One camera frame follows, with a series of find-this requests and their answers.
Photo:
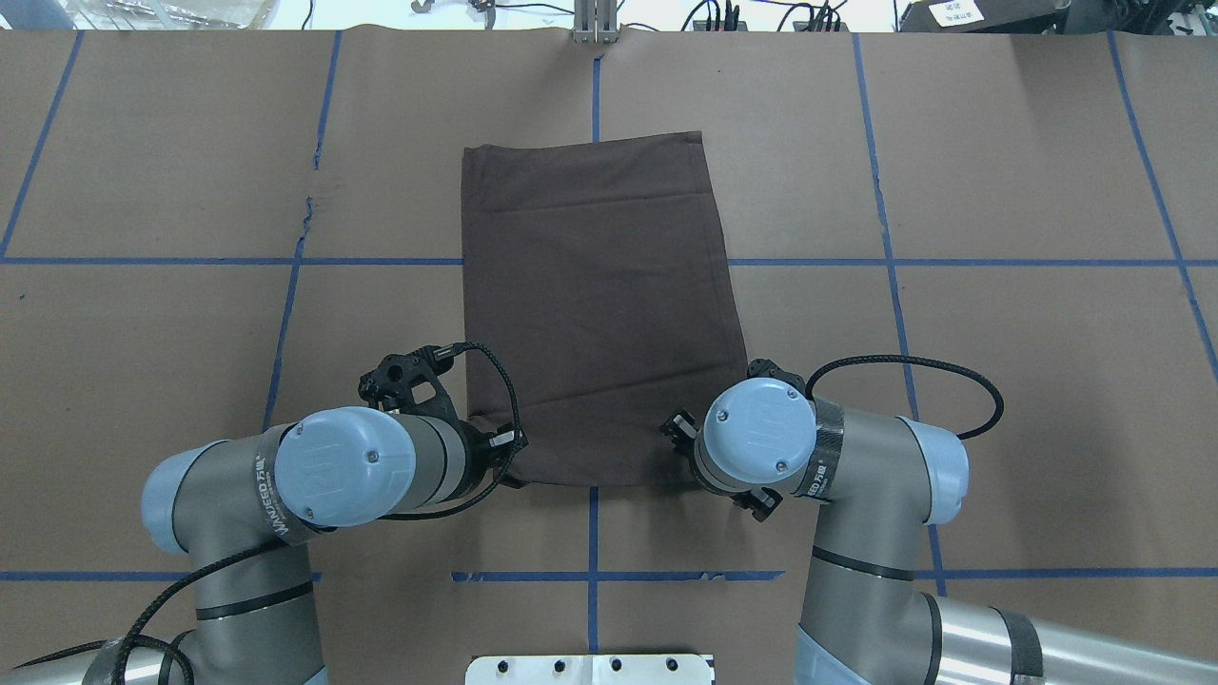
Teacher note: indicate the aluminium frame post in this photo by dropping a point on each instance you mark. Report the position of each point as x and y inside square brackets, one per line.
[596, 22]

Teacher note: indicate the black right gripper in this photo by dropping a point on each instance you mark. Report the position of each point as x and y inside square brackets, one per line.
[681, 427]

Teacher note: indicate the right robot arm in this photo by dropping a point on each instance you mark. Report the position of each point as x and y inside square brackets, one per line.
[878, 482]

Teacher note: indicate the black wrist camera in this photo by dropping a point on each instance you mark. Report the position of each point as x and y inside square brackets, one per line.
[410, 384]
[765, 368]

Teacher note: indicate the brown t-shirt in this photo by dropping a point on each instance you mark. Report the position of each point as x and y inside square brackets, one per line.
[598, 275]

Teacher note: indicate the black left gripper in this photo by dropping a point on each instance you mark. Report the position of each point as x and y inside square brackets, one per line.
[479, 455]

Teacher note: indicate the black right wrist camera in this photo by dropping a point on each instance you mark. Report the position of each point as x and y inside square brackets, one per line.
[765, 368]

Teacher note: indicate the black power adapter box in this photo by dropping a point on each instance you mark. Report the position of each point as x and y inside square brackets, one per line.
[992, 17]

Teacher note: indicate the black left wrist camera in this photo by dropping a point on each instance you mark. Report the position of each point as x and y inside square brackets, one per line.
[410, 384]

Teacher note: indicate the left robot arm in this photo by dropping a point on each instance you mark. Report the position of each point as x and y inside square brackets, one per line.
[244, 511]

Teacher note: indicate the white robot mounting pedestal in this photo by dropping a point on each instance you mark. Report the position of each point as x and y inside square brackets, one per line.
[680, 668]

